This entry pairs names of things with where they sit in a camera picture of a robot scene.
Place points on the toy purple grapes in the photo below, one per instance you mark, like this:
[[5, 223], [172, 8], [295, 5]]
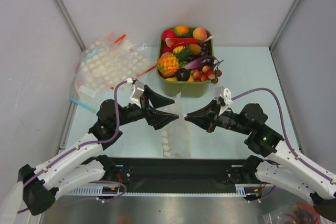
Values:
[[204, 48]]

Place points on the dark purple toy plum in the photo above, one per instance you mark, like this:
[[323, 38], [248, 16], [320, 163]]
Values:
[[182, 74]]

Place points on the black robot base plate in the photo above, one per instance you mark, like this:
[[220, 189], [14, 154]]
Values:
[[159, 172]]

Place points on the bag of red items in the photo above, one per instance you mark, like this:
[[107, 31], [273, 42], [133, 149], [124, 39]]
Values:
[[297, 212]]

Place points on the white cable duct strip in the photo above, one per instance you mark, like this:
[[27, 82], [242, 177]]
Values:
[[186, 191]]

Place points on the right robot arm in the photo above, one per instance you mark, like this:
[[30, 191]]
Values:
[[275, 161]]

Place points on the purple toy eggplant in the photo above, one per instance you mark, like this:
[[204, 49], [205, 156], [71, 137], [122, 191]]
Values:
[[199, 62]]

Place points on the clear dotted zip bag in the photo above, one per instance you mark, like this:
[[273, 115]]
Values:
[[176, 140]]

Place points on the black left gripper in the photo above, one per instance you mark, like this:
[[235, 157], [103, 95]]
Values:
[[155, 117]]

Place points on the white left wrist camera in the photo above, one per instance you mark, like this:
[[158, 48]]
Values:
[[137, 89]]

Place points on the toy pineapple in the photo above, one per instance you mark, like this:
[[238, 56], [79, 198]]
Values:
[[169, 63]]

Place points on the toy watermelon slice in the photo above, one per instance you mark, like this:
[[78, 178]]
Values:
[[171, 41]]

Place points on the blue zip bag slider strip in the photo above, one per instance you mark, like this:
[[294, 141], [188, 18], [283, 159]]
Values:
[[83, 105]]

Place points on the toy peach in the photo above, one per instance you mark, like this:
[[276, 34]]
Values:
[[199, 33]]

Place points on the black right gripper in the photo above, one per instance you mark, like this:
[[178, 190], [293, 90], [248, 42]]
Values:
[[213, 118]]

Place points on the red toy apple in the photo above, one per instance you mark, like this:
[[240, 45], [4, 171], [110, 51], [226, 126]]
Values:
[[168, 33]]

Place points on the orange toy mango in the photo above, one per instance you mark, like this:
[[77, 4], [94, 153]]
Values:
[[181, 30]]

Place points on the red toy chili pepper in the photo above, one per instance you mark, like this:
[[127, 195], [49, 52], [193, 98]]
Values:
[[184, 42]]

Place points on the pile of dotted zip bags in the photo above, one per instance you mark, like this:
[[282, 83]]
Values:
[[105, 63]]

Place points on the brown toy kiwi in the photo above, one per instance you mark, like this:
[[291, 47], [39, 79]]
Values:
[[195, 49]]

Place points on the toy lychee cluster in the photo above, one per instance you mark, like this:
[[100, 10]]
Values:
[[206, 73]]

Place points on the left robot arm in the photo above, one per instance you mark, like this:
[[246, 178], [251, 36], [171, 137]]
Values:
[[82, 163]]

